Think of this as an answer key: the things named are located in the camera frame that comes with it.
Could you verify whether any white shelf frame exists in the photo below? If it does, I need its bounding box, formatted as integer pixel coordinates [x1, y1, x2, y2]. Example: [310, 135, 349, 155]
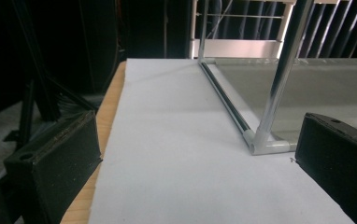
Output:
[188, 0, 296, 60]

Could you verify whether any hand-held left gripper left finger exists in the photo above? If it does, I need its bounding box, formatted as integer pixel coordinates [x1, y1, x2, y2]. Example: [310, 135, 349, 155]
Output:
[3, 110, 103, 224]

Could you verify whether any silver metal tube frame rack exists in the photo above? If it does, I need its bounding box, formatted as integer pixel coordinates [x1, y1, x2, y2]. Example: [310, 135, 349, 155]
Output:
[196, 0, 357, 156]

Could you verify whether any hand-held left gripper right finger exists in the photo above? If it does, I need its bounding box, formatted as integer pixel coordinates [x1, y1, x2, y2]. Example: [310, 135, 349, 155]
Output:
[294, 112, 357, 224]

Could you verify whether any black metal stand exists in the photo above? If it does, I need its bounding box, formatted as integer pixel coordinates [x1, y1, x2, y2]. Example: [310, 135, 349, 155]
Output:
[3, 0, 100, 151]

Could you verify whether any white paper sheet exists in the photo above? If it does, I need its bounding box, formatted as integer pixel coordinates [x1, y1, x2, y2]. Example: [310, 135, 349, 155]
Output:
[88, 58, 355, 224]

